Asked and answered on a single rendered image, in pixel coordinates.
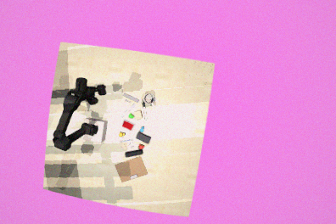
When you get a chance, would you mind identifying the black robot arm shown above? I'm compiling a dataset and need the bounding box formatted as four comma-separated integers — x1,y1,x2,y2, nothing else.
53,77,98,151

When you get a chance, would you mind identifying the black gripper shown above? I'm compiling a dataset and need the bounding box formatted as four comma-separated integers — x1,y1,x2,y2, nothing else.
87,84,107,98

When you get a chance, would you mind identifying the grey mug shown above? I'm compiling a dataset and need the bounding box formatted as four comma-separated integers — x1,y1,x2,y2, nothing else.
143,93,155,107

